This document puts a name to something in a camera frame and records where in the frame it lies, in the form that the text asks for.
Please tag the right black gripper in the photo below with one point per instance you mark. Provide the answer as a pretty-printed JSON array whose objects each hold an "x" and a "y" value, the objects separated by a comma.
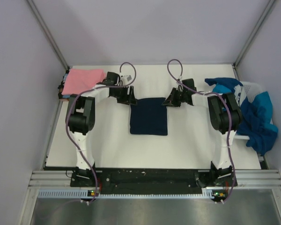
[{"x": 171, "y": 101}]

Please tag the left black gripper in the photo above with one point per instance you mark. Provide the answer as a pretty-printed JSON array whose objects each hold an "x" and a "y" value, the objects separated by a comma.
[{"x": 128, "y": 98}]

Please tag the navy blue t shirt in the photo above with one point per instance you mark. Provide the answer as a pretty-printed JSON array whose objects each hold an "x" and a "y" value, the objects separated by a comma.
[{"x": 149, "y": 117}]

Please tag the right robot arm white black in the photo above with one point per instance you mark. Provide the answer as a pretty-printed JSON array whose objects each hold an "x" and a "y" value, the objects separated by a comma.
[{"x": 225, "y": 117}]

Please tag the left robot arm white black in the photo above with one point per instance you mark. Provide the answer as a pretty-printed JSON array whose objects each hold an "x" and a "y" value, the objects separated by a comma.
[{"x": 81, "y": 112}]

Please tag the stack of folded shirts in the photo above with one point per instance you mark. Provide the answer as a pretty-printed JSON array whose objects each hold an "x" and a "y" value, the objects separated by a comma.
[{"x": 63, "y": 93}]

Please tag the pink folded t shirt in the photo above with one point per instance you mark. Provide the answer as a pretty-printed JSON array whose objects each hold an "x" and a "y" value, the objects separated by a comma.
[{"x": 82, "y": 80}]

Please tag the white plastic laundry basket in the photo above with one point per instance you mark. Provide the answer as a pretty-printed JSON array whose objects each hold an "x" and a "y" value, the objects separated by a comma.
[{"x": 256, "y": 95}]

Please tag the blue white t shirt pile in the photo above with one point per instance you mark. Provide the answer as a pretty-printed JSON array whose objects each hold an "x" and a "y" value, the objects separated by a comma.
[{"x": 262, "y": 135}]

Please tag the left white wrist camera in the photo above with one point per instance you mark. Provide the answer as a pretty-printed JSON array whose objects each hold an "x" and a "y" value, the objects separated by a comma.
[{"x": 125, "y": 79}]

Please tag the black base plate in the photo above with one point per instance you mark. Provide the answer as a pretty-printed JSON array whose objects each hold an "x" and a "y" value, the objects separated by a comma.
[{"x": 138, "y": 181}]

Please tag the aluminium frame rail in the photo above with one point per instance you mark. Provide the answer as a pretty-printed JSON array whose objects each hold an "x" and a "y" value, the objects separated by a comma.
[{"x": 246, "y": 179}]

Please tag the grey slotted cable duct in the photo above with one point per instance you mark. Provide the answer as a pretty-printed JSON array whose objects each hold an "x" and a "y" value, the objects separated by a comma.
[{"x": 87, "y": 194}]

